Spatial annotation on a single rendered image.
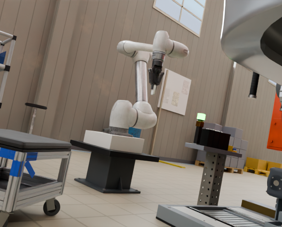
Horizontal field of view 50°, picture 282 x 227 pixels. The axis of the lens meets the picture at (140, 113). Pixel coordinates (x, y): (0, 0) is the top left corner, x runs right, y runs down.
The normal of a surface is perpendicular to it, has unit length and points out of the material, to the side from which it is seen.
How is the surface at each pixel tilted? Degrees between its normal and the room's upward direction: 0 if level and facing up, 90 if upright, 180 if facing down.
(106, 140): 90
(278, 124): 90
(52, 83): 90
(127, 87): 90
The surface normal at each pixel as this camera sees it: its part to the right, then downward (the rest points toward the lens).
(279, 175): -0.77, -0.20
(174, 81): 0.69, 0.09
